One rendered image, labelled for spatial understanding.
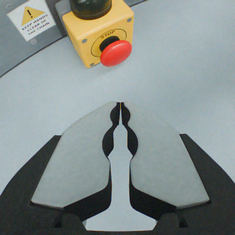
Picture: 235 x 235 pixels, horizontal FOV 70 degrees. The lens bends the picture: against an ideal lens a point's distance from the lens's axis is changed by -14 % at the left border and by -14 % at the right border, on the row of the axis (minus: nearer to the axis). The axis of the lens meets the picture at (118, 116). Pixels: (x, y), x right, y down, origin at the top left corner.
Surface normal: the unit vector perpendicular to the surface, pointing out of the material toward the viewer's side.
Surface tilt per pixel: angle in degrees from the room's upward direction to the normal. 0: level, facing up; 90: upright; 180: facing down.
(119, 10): 0
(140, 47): 0
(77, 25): 0
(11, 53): 90
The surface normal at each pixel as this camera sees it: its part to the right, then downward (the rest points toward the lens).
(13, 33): 0.50, 0.84
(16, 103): -0.02, -0.21
